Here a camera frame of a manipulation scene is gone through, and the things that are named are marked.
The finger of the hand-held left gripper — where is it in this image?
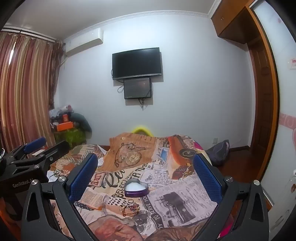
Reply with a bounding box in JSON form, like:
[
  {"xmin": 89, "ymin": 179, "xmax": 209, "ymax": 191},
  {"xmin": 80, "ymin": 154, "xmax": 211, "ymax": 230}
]
[
  {"xmin": 5, "ymin": 136, "xmax": 47, "ymax": 165},
  {"xmin": 35, "ymin": 140, "xmax": 72, "ymax": 173}
]

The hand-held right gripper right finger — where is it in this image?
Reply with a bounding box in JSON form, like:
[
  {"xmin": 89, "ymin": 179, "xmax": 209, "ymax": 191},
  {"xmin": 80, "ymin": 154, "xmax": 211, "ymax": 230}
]
[{"xmin": 193, "ymin": 153, "xmax": 270, "ymax": 241}]

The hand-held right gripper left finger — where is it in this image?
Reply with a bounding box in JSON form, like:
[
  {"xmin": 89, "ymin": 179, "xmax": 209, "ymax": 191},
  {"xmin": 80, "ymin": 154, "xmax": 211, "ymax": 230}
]
[{"xmin": 20, "ymin": 153, "xmax": 100, "ymax": 241}]

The red and gold bracelet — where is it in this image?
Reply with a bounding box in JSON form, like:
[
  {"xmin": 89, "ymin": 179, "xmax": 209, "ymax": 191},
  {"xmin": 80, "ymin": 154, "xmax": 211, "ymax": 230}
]
[{"xmin": 120, "ymin": 205, "xmax": 140, "ymax": 217}]

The purple heart-shaped tin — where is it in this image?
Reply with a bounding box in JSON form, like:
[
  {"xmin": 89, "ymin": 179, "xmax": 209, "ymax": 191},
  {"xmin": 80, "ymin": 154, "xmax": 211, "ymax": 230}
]
[{"xmin": 124, "ymin": 178, "xmax": 148, "ymax": 198}]

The flat orange box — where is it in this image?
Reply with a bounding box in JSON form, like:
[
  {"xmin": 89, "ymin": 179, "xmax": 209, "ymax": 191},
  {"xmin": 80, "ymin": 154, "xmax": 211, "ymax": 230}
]
[{"xmin": 55, "ymin": 122, "xmax": 75, "ymax": 132}]

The dark bag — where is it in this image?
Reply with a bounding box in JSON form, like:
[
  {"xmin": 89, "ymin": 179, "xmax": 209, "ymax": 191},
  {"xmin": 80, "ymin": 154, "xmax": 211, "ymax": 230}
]
[{"xmin": 205, "ymin": 139, "xmax": 230, "ymax": 166}]

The dark green garment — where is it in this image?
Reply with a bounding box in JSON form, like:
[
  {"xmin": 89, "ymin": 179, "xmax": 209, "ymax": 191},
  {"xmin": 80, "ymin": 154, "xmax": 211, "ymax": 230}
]
[{"xmin": 70, "ymin": 112, "xmax": 93, "ymax": 140}]

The printed blanket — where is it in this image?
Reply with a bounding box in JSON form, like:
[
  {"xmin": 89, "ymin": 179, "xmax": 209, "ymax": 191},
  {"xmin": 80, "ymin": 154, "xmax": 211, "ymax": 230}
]
[{"xmin": 47, "ymin": 132, "xmax": 223, "ymax": 241}]

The striped curtain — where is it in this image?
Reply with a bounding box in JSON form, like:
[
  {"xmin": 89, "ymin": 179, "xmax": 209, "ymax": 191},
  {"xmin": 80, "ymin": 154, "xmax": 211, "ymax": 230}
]
[{"xmin": 0, "ymin": 31, "xmax": 64, "ymax": 153}]

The yellow plastic item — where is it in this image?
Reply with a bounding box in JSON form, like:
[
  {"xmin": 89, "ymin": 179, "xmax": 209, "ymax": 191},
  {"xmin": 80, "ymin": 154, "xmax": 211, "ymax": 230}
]
[{"xmin": 132, "ymin": 125, "xmax": 151, "ymax": 135}]

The small black monitor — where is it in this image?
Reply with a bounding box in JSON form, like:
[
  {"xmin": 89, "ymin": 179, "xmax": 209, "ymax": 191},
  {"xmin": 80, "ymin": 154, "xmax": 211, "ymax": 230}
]
[{"xmin": 123, "ymin": 77, "xmax": 152, "ymax": 100}]

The wooden door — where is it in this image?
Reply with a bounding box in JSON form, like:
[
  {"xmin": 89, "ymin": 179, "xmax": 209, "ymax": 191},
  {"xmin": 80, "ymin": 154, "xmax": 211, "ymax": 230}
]
[{"xmin": 248, "ymin": 38, "xmax": 278, "ymax": 151}]

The white air conditioner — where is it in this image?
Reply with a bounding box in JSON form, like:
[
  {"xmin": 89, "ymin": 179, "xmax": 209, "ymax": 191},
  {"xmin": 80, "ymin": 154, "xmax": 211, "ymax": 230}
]
[{"xmin": 63, "ymin": 28, "xmax": 104, "ymax": 57}]

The wooden overhead cabinet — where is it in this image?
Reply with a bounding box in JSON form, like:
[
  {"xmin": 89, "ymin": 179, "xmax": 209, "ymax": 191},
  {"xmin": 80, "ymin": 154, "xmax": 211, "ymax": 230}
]
[{"xmin": 207, "ymin": 0, "xmax": 258, "ymax": 45}]

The black wall television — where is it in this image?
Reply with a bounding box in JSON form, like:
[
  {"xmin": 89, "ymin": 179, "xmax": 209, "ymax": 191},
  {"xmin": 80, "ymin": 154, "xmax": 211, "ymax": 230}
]
[{"xmin": 112, "ymin": 47, "xmax": 162, "ymax": 81}]

